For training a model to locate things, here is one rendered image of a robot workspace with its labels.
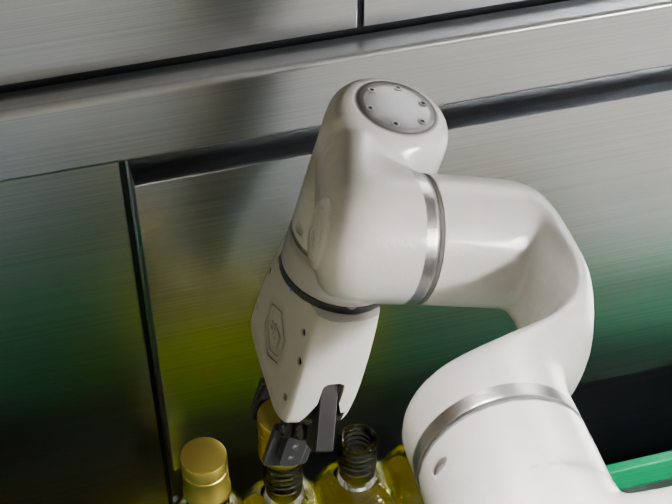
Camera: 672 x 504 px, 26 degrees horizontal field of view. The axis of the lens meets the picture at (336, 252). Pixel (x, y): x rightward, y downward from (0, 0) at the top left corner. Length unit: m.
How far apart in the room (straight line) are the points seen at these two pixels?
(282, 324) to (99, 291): 0.22
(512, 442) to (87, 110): 0.44
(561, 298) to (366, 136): 0.15
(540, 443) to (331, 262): 0.18
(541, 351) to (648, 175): 0.47
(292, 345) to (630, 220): 0.37
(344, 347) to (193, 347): 0.25
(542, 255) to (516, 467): 0.19
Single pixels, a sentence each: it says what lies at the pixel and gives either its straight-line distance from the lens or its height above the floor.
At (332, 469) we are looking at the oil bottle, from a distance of 1.13.
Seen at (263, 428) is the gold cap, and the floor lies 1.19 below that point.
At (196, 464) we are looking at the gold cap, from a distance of 1.05.
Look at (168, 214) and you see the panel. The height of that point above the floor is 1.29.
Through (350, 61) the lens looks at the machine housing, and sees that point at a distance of 1.00.
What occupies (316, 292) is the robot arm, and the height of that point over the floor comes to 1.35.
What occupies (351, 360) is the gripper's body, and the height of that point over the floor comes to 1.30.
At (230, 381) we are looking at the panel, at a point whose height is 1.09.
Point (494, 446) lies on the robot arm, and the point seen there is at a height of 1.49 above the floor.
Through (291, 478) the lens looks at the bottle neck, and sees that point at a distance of 1.08.
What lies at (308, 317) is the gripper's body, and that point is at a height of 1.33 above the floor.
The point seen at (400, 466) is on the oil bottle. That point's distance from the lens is 1.14.
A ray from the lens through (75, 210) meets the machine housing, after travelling 1.07.
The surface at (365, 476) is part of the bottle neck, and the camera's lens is 1.10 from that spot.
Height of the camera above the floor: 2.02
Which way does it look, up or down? 46 degrees down
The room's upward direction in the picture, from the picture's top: straight up
